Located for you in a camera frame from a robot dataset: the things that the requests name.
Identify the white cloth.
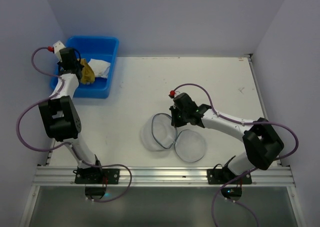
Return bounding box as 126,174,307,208
88,58,111,79

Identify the white mesh laundry bag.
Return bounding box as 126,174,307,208
140,112,207,163

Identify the yellow bra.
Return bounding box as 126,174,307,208
80,58,95,85

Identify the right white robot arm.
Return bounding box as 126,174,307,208
169,90,284,178

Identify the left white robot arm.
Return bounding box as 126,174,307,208
38,42,103,184

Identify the blue plastic bin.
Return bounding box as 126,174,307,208
47,36,119,100

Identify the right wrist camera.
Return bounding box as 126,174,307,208
168,90,180,100

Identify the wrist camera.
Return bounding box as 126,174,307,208
53,40,66,62
168,90,180,100

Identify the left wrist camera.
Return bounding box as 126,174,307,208
53,40,66,62

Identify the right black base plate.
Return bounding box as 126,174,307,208
206,164,253,185

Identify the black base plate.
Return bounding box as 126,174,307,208
206,164,253,185
73,167,120,185

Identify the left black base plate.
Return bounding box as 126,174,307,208
73,167,120,185

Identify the aluminium mounting rail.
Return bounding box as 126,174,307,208
32,166,295,187

